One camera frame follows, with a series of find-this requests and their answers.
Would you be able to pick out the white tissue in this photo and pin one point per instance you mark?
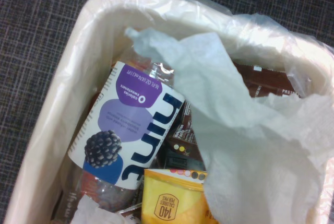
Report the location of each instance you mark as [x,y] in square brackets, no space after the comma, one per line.
[221,104]

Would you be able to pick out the beige plastic trash bin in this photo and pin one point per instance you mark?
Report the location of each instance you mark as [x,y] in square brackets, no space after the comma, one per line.
[86,25]

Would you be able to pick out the discarded white tissue wad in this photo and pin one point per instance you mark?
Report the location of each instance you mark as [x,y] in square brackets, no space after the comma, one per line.
[91,213]

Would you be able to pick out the clear plastic bin liner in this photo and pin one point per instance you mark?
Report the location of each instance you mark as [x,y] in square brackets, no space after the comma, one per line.
[300,51]

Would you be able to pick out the brown nutrition label wrapper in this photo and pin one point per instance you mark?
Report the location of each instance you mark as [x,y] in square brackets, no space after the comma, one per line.
[185,132]

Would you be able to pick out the hint blackberry water bottle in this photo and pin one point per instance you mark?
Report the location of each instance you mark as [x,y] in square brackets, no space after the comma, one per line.
[125,119]

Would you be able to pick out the small black packet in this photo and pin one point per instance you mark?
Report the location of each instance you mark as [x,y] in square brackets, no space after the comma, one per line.
[180,160]

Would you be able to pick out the brown snack wrapper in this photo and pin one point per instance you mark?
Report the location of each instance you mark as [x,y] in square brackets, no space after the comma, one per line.
[266,80]

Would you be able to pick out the yellow snack bag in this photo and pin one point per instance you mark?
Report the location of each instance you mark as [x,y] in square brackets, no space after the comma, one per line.
[167,203]

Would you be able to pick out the dark brown lettered wrapper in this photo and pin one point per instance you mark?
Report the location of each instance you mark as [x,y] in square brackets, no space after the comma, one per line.
[66,208]

